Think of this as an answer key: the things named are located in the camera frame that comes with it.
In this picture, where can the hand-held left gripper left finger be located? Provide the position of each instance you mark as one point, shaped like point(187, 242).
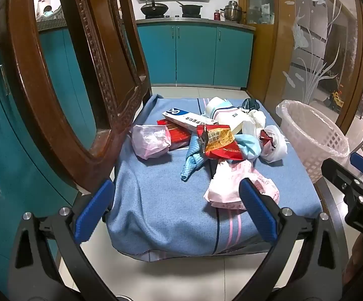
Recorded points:
point(93, 210)

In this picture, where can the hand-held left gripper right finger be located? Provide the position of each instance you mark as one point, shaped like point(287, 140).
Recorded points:
point(258, 213)

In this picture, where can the white plastic lattice basket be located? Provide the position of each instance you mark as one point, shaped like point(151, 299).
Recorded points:
point(313, 144)

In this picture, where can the white wad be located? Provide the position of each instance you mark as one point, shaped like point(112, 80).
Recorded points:
point(253, 122)

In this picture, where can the white and blue ointment box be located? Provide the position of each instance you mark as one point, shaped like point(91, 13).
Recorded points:
point(187, 119)

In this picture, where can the person's right forearm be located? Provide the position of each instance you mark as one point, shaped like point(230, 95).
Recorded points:
point(361, 260)

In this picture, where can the pink and white wrapper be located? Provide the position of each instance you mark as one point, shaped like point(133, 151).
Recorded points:
point(228, 185)

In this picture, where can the blue striped blanket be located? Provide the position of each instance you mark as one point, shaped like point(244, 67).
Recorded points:
point(156, 200)

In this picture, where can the white plastic bag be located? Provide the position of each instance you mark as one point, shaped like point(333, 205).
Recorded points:
point(277, 152)

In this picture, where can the yellow toy truck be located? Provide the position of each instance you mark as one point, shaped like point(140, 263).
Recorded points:
point(338, 100)

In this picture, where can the red foil wrapper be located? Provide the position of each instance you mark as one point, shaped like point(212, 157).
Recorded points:
point(265, 137)

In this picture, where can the red and orange snack wrapper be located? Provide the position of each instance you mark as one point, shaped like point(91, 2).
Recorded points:
point(222, 144)

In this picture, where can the pink plastic bag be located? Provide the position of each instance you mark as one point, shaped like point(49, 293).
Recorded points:
point(150, 141)

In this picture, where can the white striped paper cup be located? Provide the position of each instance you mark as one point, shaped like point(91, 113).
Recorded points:
point(228, 119)

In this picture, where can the teal side cabinet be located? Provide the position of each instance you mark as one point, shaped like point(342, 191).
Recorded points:
point(12, 150)

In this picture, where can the dark green wrapper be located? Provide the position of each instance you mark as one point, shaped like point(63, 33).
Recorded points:
point(251, 103)

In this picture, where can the flat red box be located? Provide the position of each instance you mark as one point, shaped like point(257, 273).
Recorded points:
point(178, 136)

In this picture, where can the etched glass sliding door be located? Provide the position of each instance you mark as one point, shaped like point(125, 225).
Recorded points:
point(319, 37)

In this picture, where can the carved wooden chair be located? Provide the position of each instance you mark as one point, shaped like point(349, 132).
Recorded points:
point(34, 78)

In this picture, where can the teal kitchen counter cabinet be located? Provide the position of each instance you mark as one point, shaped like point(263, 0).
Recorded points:
point(197, 53)

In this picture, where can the glass display cabinet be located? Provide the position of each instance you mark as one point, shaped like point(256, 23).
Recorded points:
point(258, 0)

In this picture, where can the stainless steel pot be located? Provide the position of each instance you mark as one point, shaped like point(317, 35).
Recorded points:
point(233, 12)

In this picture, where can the black wok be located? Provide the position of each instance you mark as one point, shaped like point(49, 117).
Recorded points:
point(154, 9)

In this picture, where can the black cooking pot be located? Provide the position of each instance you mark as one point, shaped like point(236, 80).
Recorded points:
point(190, 10)

